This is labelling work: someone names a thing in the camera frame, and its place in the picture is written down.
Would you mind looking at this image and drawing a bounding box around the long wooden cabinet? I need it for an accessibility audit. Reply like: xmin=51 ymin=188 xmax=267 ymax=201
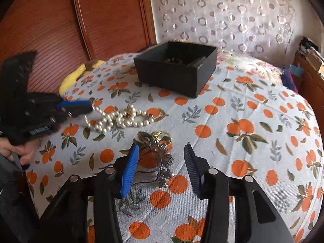
xmin=292 ymin=53 xmax=324 ymax=102

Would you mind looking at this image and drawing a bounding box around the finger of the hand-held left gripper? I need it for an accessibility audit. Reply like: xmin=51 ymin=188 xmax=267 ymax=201
xmin=54 ymin=100 xmax=91 ymax=110
xmin=62 ymin=105 xmax=94 ymax=118

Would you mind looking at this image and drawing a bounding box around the teal plastic bag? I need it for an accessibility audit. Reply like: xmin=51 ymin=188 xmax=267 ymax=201
xmin=287 ymin=63 xmax=304 ymax=76

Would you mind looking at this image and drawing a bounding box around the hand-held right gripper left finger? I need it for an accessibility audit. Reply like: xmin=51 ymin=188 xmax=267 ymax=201
xmin=38 ymin=143 xmax=140 ymax=243

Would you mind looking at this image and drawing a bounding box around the brown wooden wardrobe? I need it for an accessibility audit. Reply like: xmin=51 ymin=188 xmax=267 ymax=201
xmin=0 ymin=0 xmax=157 ymax=97

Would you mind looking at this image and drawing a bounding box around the person's left hand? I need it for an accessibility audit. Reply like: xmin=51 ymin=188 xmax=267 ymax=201
xmin=0 ymin=137 xmax=38 ymax=167

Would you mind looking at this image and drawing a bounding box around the black cardboard box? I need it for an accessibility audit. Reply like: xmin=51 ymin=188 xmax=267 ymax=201
xmin=133 ymin=41 xmax=217 ymax=98

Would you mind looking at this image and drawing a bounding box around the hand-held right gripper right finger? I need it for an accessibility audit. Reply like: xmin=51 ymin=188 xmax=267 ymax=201
xmin=183 ymin=143 xmax=295 ymax=243

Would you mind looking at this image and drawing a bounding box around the open cardboard box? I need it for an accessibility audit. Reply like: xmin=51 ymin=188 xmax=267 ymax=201
xmin=307 ymin=47 xmax=324 ymax=74

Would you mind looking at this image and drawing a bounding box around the pile of dark clothes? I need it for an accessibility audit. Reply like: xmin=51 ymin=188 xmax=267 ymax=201
xmin=300 ymin=37 xmax=317 ymax=56

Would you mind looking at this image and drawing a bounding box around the orange fruit print cloth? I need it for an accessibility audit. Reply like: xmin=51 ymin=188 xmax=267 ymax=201
xmin=27 ymin=52 xmax=324 ymax=243

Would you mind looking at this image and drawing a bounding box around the thin black cord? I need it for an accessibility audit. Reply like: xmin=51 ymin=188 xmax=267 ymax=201
xmin=98 ymin=150 xmax=162 ymax=186

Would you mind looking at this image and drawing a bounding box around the circle patterned sheer curtain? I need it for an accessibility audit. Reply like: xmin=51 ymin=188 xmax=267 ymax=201
xmin=148 ymin=0 xmax=296 ymax=61

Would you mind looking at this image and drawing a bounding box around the yellow plush toy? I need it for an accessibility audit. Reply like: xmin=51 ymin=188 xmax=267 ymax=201
xmin=59 ymin=60 xmax=105 ymax=94

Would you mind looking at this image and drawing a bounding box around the floral bedsheet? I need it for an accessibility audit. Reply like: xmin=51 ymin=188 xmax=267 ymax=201
xmin=215 ymin=49 xmax=284 ymax=76

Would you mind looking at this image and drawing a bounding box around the gold ring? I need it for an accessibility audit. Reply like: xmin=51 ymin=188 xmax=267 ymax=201
xmin=152 ymin=131 xmax=173 ymax=145

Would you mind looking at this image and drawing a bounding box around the white pearl necklace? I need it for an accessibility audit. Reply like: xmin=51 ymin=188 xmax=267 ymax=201
xmin=87 ymin=105 xmax=155 ymax=133

